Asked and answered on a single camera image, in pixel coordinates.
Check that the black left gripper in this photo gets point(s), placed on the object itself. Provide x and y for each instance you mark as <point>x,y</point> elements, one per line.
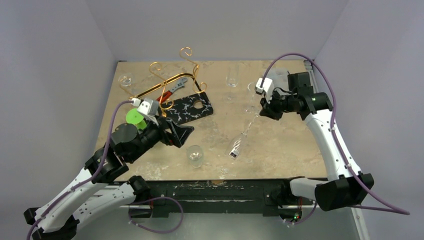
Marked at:
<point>181,132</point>

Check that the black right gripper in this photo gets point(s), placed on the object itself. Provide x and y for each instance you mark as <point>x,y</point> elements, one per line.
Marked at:
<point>270,108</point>

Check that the short ribbed clear goblet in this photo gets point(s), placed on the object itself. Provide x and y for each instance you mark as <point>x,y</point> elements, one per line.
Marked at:
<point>195,156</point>

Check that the green plastic wine glass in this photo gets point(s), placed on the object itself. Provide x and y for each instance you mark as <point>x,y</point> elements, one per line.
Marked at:
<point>135,118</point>

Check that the clear stemmed glass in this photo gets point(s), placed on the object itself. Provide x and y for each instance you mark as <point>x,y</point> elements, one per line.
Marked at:
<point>237,144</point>

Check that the clear round wine glass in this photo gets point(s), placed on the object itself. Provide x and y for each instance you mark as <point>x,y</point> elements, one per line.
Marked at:
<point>126,79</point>

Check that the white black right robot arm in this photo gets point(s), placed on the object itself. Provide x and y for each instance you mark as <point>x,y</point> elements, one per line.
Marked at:
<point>345,182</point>

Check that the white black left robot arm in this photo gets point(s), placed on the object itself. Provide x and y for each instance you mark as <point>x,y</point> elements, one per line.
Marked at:
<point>76,205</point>

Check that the black marbled rack base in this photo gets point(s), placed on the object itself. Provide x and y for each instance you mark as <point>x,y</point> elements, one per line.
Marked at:
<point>190,108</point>

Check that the clear tall wine glass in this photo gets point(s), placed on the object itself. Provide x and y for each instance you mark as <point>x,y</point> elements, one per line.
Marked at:
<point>252,105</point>

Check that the clear plastic screw box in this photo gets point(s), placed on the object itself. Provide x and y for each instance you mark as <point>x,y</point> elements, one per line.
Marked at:
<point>278,75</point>

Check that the clear champagne flute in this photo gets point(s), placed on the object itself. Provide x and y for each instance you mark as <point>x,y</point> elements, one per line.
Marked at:
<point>231,81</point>

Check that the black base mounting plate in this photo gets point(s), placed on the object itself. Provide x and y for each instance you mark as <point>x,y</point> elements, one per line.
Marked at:
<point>268,197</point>

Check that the gold wire wine glass rack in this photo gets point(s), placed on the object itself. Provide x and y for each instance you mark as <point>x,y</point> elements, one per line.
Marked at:
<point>155,67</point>

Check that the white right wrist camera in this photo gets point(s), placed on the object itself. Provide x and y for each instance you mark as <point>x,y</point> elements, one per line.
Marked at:
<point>264,87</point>

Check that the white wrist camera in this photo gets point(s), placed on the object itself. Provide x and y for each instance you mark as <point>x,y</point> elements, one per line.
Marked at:
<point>264,87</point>
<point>148,108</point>

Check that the red handled adjustable wrench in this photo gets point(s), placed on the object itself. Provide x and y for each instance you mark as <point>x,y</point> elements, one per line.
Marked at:
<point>180,83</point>

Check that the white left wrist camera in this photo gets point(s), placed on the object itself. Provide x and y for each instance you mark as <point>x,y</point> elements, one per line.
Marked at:
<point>148,108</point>

